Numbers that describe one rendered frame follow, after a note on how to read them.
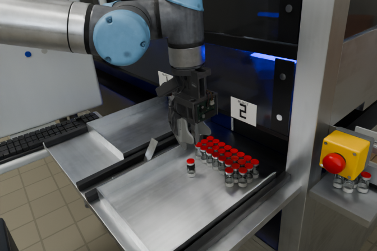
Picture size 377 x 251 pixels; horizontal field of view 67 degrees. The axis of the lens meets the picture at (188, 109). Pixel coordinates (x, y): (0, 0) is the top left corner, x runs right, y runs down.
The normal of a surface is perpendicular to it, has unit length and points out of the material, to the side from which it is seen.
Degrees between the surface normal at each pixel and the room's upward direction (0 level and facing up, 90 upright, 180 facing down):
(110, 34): 90
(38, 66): 90
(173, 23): 101
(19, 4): 49
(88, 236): 0
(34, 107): 90
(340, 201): 0
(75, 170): 0
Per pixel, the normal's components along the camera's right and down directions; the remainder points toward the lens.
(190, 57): 0.24, 0.42
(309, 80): -0.76, 0.34
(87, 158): -0.07, -0.89
